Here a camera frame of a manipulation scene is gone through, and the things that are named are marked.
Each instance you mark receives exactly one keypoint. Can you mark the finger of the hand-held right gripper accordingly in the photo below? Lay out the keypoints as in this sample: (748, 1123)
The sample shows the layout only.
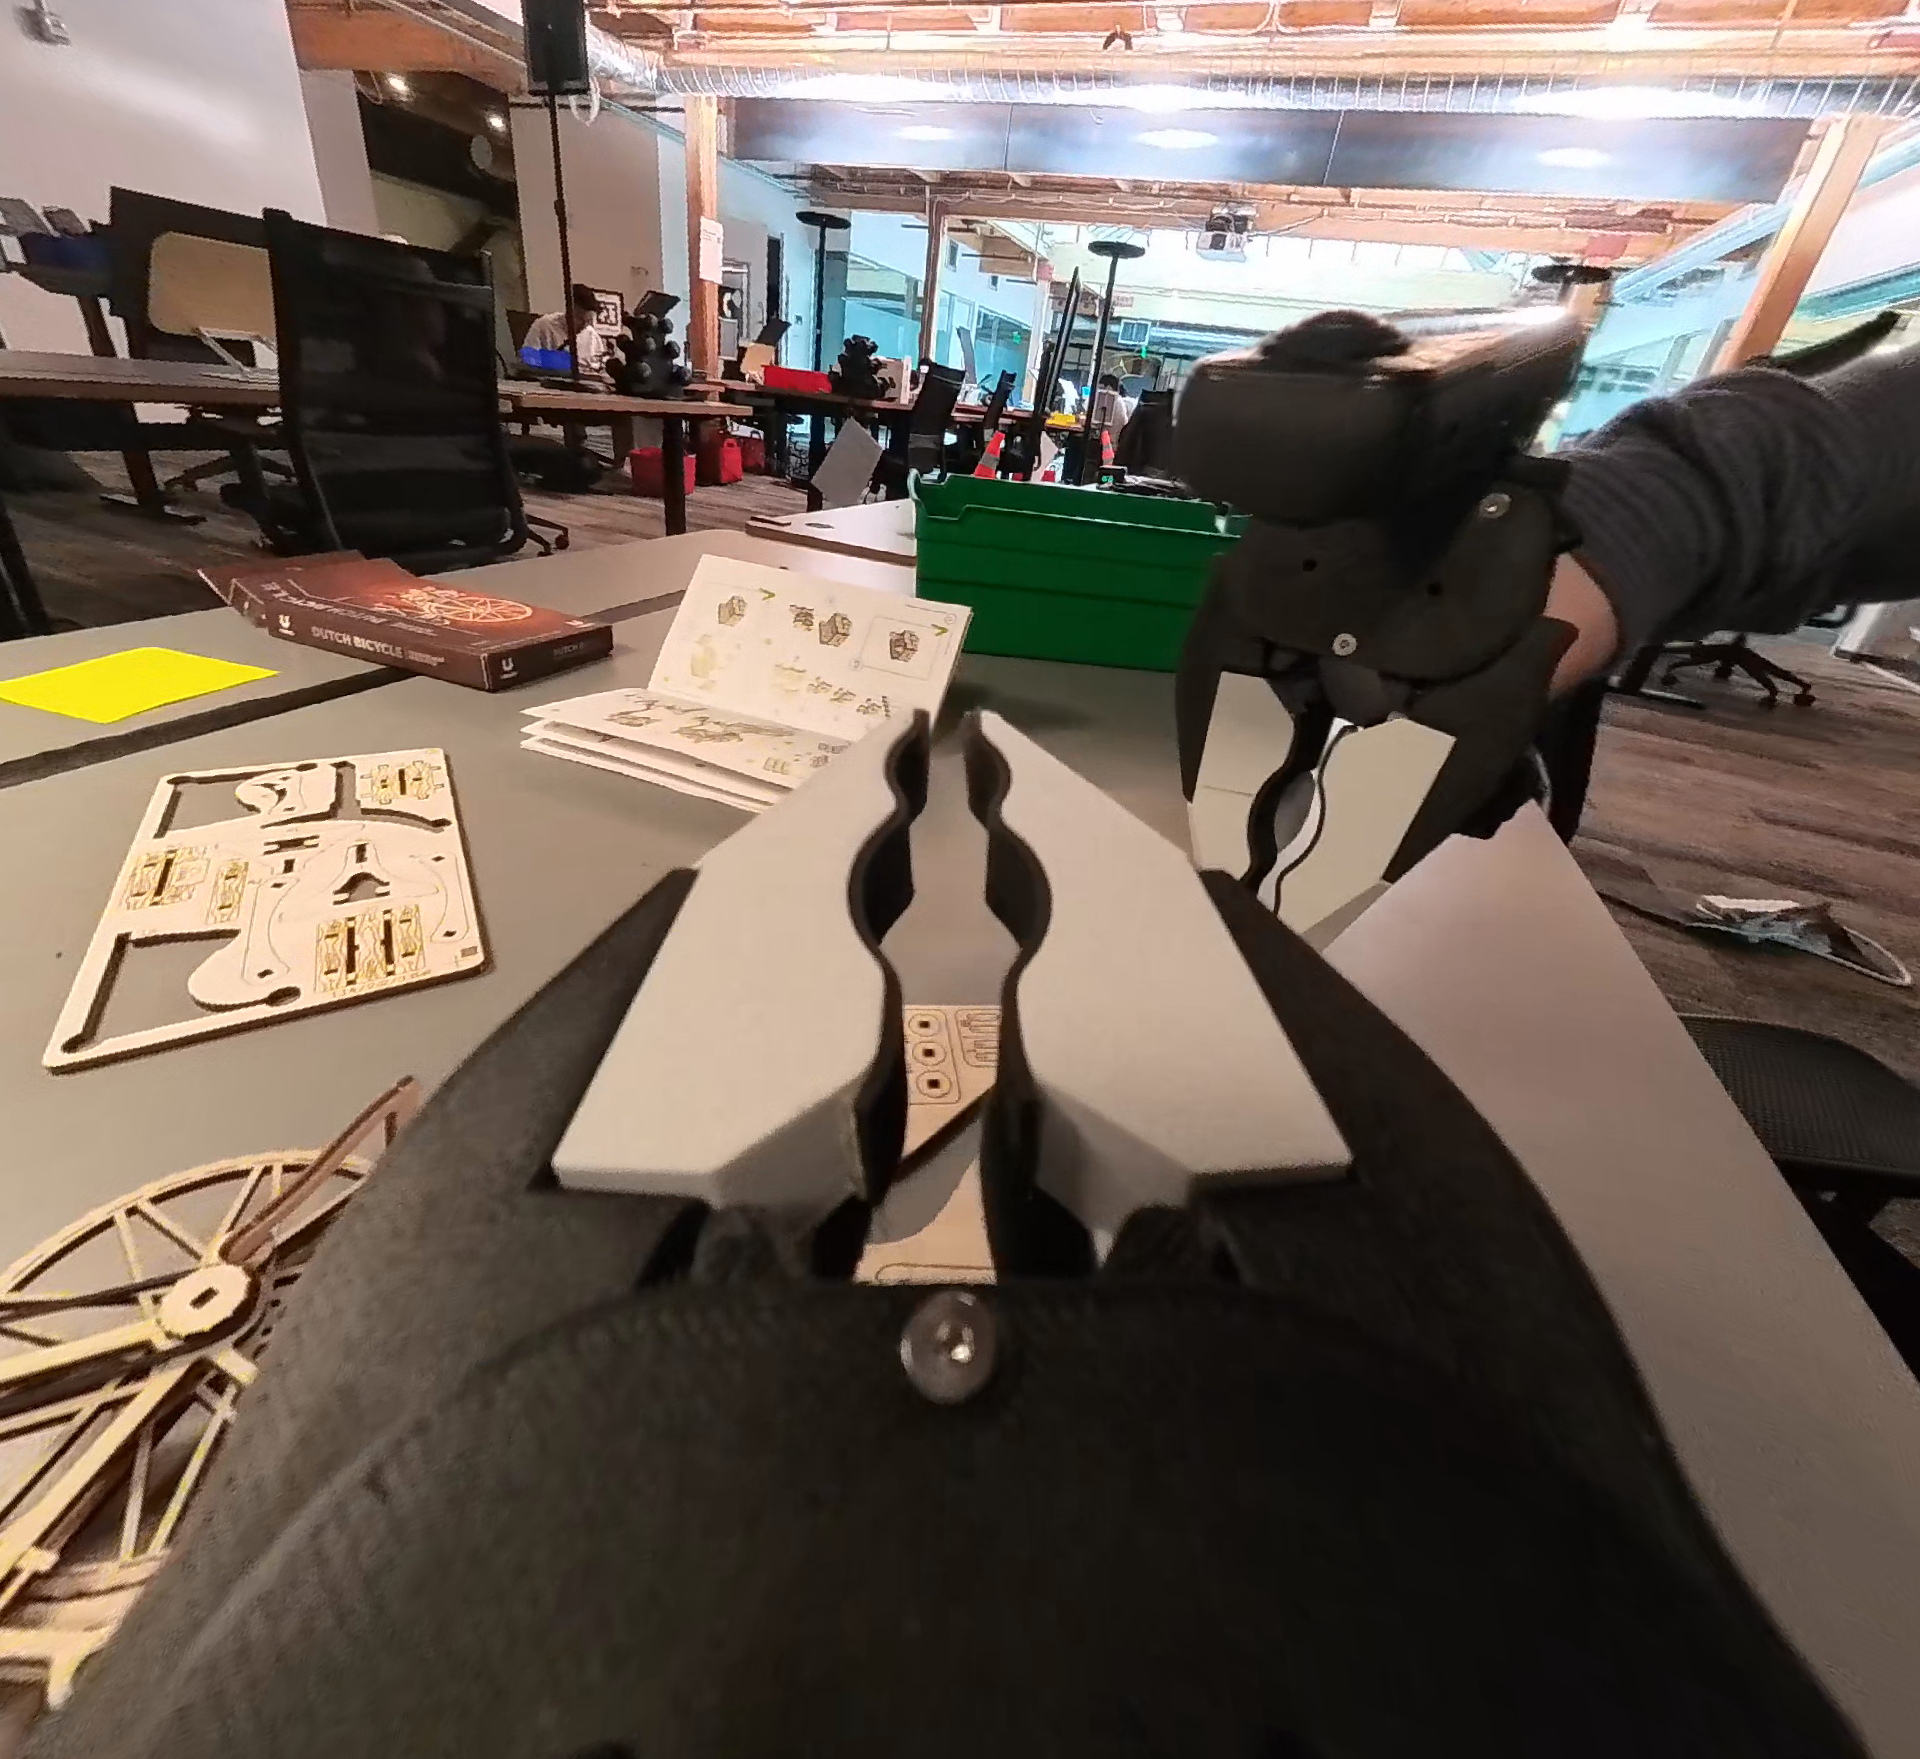
(1387, 799)
(1237, 769)

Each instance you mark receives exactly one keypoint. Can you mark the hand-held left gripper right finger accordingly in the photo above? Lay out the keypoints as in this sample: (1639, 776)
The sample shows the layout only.
(1169, 1039)

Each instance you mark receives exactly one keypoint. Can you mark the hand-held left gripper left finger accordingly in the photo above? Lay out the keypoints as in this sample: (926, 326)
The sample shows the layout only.
(735, 1024)

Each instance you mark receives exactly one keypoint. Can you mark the small wooden parts sheet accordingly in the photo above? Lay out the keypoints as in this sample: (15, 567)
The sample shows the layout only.
(939, 1071)

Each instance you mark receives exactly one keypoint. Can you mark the person's right forearm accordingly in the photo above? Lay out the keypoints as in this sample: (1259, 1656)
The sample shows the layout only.
(1754, 516)

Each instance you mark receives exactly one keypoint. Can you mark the person's right hand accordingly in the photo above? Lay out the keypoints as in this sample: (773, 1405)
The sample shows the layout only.
(1584, 635)

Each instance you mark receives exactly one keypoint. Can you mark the ceiling projector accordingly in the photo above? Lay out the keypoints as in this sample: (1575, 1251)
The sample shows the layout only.
(1226, 237)

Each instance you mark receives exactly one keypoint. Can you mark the stack of green plastic crates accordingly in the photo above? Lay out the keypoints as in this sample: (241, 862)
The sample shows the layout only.
(1065, 574)

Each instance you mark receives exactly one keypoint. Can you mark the paper instruction booklet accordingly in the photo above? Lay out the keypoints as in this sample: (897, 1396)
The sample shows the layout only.
(750, 695)

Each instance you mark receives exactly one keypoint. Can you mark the black swivel chair base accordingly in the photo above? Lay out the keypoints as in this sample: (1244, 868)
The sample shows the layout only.
(1725, 668)

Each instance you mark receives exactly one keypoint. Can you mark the blue face mask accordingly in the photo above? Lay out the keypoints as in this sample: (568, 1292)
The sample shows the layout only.
(1785, 926)

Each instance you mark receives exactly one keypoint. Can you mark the brown cardboard box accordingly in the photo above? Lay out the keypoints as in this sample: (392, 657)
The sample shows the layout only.
(249, 577)
(449, 626)

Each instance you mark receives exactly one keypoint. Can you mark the black chair seat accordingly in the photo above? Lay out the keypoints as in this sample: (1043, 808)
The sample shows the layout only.
(1815, 1114)

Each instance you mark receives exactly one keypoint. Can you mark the red storage bin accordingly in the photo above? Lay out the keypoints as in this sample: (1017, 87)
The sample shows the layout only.
(659, 471)

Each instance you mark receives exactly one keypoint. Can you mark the wooden spoked wheel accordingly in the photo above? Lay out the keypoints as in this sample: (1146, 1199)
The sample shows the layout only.
(196, 1303)

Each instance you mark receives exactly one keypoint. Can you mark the yellow paper sheet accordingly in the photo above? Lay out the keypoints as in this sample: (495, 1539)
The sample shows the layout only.
(128, 683)

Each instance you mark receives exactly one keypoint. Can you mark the black mesh office chair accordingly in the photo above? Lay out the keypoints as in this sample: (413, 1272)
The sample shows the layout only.
(389, 364)

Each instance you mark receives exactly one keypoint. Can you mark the dark wooden desk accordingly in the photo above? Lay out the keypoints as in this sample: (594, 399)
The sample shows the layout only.
(106, 382)

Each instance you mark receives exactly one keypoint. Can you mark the black speaker on stand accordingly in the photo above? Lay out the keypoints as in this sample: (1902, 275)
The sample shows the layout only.
(553, 27)

